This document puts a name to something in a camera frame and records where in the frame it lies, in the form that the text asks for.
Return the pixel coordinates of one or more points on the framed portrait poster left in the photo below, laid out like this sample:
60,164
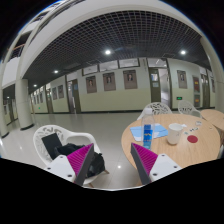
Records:
91,84

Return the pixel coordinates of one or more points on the white plastic chair far right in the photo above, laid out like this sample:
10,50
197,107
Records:
185,107

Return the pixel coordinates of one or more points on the framed portrait poster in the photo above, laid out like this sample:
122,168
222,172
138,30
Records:
130,80
109,81
91,84

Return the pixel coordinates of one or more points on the red round coaster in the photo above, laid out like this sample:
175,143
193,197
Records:
192,139

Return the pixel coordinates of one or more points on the white plastic chair behind table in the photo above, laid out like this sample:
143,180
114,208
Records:
155,108

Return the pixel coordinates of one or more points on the black bag on chair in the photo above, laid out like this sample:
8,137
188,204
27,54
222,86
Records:
75,153

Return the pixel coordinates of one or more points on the open doorway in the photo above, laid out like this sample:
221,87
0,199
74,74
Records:
160,85

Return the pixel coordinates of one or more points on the framed poster far right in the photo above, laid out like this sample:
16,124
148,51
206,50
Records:
182,79

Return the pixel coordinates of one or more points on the white round pillar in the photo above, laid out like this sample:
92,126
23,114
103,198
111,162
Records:
22,104

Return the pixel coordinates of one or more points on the round wooden table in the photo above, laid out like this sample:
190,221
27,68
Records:
186,153
216,118

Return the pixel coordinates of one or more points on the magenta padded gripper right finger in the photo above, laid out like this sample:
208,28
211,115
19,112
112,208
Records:
152,167

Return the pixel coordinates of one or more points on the clear plastic water bottle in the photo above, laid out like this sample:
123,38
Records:
148,126

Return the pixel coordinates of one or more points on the white paper cup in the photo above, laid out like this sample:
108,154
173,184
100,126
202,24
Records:
174,133

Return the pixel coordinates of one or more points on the framed portrait poster middle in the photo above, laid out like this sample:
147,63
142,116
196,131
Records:
109,81

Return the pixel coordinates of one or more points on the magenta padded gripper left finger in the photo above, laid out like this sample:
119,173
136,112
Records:
61,167

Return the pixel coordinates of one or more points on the framed portrait poster right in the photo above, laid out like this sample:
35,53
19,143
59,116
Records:
130,80

